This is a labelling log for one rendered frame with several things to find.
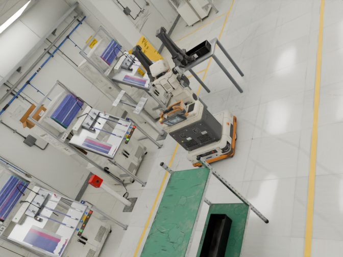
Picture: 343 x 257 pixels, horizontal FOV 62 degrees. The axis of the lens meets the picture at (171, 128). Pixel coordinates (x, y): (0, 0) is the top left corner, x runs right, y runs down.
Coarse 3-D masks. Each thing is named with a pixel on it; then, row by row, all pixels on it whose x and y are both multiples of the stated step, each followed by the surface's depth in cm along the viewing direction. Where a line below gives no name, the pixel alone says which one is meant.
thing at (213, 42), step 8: (216, 40) 418; (224, 48) 431; (208, 56) 396; (192, 64) 414; (232, 64) 445; (192, 72) 472; (224, 72) 410; (240, 72) 453; (200, 80) 482; (232, 80) 417; (240, 88) 427
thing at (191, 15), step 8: (184, 0) 771; (192, 0) 724; (200, 0) 733; (208, 0) 706; (176, 8) 759; (184, 8) 750; (192, 8) 737; (200, 8) 735; (208, 8) 754; (184, 16) 769; (192, 16) 761; (200, 16) 753
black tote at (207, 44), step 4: (200, 44) 416; (204, 44) 415; (208, 44) 407; (192, 48) 424; (196, 48) 422; (200, 48) 402; (204, 48) 401; (208, 48) 402; (188, 52) 430; (192, 52) 428; (196, 52) 408; (200, 52) 406; (204, 52) 405; (208, 52) 404; (196, 56) 413; (200, 56) 411; (184, 60) 422; (184, 64) 427
